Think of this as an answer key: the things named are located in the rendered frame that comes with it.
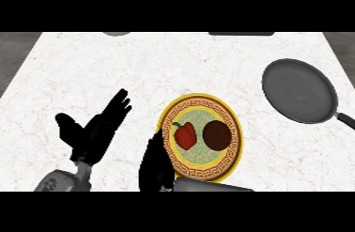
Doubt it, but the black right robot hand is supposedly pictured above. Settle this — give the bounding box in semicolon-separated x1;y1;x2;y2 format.
137;131;177;193

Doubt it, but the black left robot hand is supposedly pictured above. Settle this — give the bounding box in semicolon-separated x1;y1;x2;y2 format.
54;88;132;166

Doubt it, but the red bell pepper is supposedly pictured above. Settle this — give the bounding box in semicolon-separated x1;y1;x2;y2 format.
171;121;197;151

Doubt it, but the yellow patterned plate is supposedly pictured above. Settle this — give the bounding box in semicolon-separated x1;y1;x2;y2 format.
155;92;243;183

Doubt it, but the grey frying pan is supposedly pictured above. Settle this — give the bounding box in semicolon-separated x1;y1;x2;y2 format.
260;58;355;131

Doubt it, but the dark brown round food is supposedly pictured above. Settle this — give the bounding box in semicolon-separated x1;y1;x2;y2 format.
200;119;233;151

